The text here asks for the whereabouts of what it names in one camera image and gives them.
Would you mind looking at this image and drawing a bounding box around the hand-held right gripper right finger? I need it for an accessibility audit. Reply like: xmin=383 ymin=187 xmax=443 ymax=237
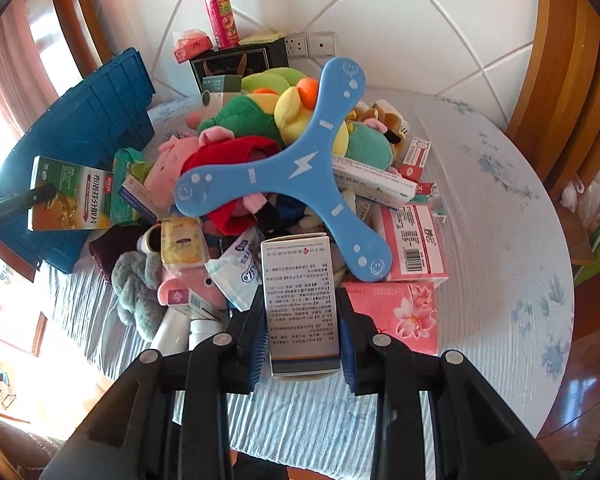
xmin=332 ymin=285 xmax=563 ymax=480

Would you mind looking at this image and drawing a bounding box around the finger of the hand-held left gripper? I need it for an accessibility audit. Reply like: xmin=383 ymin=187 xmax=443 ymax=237
xmin=0 ymin=184 xmax=57 ymax=231

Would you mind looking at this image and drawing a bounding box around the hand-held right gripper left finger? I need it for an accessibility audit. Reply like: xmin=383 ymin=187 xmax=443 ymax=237
xmin=40 ymin=287 xmax=268 ymax=480

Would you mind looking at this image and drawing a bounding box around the green medicine box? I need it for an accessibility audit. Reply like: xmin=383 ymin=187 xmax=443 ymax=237
xmin=28 ymin=156 xmax=117 ymax=232

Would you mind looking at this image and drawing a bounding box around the pink floral tissue pack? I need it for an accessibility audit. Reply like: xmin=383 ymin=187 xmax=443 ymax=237
xmin=340 ymin=281 xmax=438 ymax=356

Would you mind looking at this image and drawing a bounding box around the white printed medicine box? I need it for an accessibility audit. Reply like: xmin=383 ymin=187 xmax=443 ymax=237
xmin=260 ymin=232 xmax=342 ymax=378

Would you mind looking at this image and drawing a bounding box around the blue plastic crate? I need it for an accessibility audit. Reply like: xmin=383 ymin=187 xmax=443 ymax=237
xmin=0 ymin=47 xmax=156 ymax=275

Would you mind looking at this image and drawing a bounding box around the grey plush toy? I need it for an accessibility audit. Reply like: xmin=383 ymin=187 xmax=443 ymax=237
xmin=111 ymin=250 xmax=168 ymax=341

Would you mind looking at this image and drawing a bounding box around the blue three-arm boomerang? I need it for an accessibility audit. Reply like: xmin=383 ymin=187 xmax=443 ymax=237
xmin=174 ymin=56 xmax=393 ymax=282

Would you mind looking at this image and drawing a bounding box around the white plastic bottle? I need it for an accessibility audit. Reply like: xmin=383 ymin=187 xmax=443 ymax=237
xmin=187 ymin=320 xmax=226 ymax=348
xmin=152 ymin=305 xmax=191 ymax=353

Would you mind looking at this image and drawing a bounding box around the white blue tissue packet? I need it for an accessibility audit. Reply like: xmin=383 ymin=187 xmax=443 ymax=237
xmin=205 ymin=225 xmax=266 ymax=311

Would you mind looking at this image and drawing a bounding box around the small pink pig plush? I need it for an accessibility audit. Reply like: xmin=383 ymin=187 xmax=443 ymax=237
xmin=157 ymin=265 xmax=226 ymax=311

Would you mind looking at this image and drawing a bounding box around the dark maroon cloth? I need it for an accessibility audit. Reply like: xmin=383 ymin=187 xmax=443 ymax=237
xmin=89 ymin=225 xmax=146 ymax=281

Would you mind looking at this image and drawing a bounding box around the green wet wipes pack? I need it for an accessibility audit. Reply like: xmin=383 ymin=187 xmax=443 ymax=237
xmin=111 ymin=147 xmax=153 ymax=226

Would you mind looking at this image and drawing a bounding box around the white blue medicine box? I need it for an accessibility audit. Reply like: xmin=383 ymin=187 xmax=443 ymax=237
xmin=117 ymin=172 xmax=161 ymax=223

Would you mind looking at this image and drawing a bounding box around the pink white barcode box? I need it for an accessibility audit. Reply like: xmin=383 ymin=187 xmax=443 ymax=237
xmin=375 ymin=204 xmax=451 ymax=281

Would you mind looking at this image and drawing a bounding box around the yellow packet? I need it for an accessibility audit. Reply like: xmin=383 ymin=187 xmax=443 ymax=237
xmin=160 ymin=217 xmax=206 ymax=266

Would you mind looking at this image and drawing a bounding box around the pink curtain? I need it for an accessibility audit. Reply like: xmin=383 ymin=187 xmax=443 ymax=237
xmin=0 ymin=0 xmax=81 ymax=106

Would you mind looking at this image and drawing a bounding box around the long white medicine box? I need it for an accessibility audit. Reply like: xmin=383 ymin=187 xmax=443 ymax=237
xmin=330 ymin=152 xmax=416 ymax=208

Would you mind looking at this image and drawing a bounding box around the red green small box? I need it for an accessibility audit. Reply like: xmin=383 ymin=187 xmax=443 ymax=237
xmin=407 ymin=180 xmax=448 ymax=223

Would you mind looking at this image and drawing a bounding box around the round green plush toy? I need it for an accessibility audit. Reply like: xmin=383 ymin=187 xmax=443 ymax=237
xmin=332 ymin=121 xmax=393 ymax=171

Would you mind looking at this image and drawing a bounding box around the red white small box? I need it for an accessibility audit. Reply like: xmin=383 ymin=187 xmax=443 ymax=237
xmin=397 ymin=136 xmax=431 ymax=181

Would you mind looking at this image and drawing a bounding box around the green white carton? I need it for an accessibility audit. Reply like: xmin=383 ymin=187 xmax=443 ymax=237
xmin=201 ymin=75 xmax=243 ymax=111

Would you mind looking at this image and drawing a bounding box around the small pink tissue pack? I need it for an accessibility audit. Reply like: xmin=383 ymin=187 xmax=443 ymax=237
xmin=172 ymin=30 xmax=213 ymax=65

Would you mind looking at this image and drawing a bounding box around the brown plush toy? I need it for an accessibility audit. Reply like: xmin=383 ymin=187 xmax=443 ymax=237
xmin=355 ymin=100 xmax=411 ymax=153

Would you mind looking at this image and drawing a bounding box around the dark green plush toy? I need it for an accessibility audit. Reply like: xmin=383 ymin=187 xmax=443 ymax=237
xmin=200 ymin=95 xmax=281 ymax=138

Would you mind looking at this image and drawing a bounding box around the yellow duck plush toy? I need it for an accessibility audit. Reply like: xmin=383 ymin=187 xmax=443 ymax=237
xmin=274 ymin=77 xmax=331 ymax=143

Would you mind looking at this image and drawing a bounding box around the black gift box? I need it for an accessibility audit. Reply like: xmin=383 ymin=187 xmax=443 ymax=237
xmin=189 ymin=37 xmax=291 ymax=96

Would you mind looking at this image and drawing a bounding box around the pink snack canister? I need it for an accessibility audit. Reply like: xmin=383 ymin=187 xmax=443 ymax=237
xmin=203 ymin=0 xmax=241 ymax=51

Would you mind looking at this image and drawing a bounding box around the lime green plush toy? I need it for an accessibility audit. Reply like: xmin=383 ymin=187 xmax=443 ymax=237
xmin=242 ymin=67 xmax=308 ymax=93

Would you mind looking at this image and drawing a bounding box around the white plastic bag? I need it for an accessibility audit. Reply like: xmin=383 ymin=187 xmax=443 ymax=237
xmin=560 ymin=155 xmax=600 ymax=241

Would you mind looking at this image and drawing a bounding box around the yellow note pad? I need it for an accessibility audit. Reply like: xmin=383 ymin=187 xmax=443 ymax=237
xmin=237 ymin=31 xmax=286 ymax=46

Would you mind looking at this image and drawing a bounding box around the wooden headboard post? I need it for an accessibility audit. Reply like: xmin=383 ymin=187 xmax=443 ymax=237
xmin=47 ymin=0 xmax=116 ymax=61
xmin=505 ymin=0 xmax=600 ymax=196

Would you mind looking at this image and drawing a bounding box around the white wall socket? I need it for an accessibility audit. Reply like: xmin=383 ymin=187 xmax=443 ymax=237
xmin=306 ymin=31 xmax=338 ymax=57
xmin=282 ymin=32 xmax=308 ymax=58

